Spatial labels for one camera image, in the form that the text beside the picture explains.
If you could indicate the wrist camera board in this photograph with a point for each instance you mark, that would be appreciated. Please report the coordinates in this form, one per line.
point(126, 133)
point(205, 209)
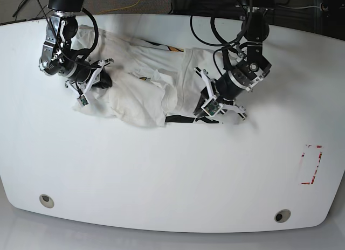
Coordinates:
point(211, 107)
point(82, 100)

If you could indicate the black silver robot arm left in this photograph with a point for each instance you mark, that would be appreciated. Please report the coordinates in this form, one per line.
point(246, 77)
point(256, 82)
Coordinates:
point(269, 4)

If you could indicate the right table cable grommet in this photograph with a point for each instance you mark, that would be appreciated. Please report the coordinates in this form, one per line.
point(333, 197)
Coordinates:
point(282, 216)

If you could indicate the red tape rectangle marking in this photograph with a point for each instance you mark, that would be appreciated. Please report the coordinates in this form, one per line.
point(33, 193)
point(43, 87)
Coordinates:
point(309, 164)

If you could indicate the white printed t-shirt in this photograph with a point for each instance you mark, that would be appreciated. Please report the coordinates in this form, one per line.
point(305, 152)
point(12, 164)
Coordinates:
point(150, 81)

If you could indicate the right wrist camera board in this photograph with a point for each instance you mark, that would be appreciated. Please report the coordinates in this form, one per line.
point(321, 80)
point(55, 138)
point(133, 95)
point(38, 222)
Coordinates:
point(82, 100)

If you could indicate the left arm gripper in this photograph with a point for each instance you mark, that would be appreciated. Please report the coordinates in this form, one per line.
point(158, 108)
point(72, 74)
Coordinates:
point(244, 65)

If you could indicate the black silver robot arm right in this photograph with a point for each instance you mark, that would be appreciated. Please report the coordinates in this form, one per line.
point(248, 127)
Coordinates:
point(66, 0)

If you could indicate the left table cable grommet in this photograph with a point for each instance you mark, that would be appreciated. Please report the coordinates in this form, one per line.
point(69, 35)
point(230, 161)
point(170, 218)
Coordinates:
point(46, 201)

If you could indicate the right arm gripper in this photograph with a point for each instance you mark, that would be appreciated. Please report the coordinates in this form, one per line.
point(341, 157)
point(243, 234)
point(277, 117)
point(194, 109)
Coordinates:
point(58, 57)

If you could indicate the table cable grommet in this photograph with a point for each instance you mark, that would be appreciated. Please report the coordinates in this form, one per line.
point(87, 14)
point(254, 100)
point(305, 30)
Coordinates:
point(46, 201)
point(282, 216)

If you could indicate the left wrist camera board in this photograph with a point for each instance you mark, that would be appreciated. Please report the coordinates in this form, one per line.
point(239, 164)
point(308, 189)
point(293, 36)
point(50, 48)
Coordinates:
point(211, 107)

